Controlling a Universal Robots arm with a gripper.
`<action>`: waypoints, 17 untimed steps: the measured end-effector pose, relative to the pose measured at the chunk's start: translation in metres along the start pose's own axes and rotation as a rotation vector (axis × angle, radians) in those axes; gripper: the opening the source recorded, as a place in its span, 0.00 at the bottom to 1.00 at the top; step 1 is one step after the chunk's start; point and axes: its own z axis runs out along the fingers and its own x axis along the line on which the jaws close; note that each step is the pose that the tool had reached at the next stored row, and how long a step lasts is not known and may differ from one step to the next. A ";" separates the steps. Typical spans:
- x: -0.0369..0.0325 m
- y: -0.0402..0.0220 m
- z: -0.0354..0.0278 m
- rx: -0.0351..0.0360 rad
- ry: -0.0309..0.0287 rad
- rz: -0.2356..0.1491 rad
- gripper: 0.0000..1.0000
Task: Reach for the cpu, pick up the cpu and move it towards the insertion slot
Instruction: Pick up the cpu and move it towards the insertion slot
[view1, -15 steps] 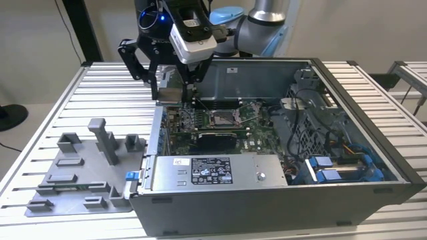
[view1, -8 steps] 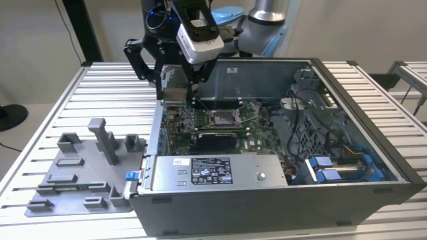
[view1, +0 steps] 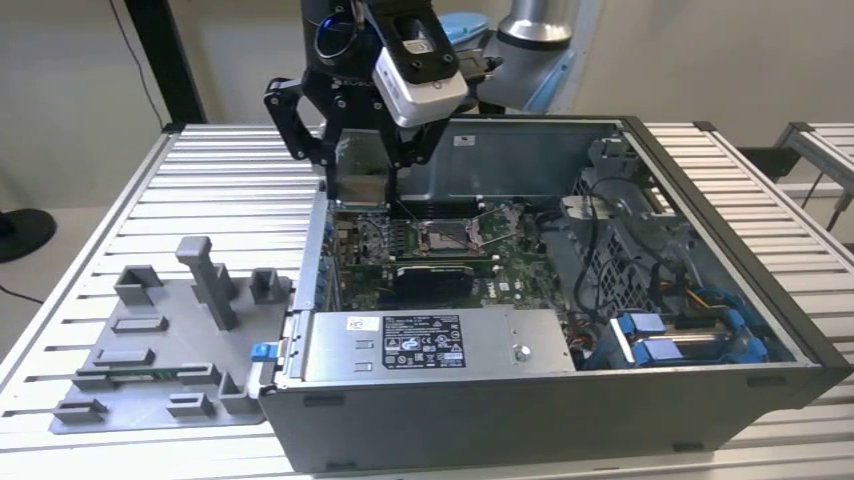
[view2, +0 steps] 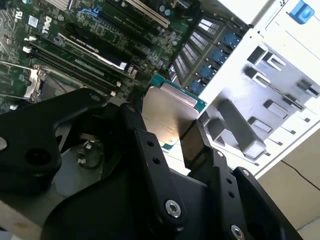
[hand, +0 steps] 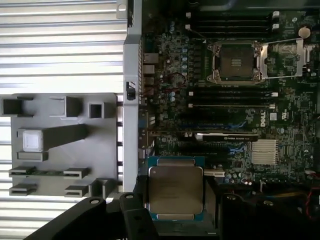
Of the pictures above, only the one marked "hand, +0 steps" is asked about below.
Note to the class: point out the grey plastic parts rack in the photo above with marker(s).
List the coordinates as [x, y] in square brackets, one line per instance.
[62, 155]

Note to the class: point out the thin metal locking lever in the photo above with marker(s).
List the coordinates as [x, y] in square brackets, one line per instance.
[197, 35]

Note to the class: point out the small white expansion slot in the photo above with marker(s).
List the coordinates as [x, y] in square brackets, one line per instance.
[214, 173]

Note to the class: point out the silver-topped CPU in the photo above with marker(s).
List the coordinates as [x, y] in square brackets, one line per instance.
[175, 190]

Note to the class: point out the green motherboard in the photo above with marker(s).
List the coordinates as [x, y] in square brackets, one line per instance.
[287, 120]

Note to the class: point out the CPU socket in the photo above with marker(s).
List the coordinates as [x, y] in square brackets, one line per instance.
[235, 62]

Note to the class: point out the silver finned heat sink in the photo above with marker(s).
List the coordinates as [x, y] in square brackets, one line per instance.
[265, 152]

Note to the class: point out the black graphics card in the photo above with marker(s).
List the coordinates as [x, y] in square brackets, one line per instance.
[225, 137]

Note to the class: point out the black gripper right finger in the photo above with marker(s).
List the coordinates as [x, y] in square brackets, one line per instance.
[250, 220]

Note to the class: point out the metal socket cover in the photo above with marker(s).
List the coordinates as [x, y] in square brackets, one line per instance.
[300, 57]

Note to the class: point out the round coin battery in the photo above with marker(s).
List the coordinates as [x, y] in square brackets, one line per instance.
[304, 32]

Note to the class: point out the black RAM slot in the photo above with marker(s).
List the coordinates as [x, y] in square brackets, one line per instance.
[232, 16]
[232, 106]
[232, 100]
[232, 27]
[232, 94]
[232, 22]
[232, 34]
[232, 88]

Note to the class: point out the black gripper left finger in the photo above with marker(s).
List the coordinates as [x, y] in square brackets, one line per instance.
[75, 220]

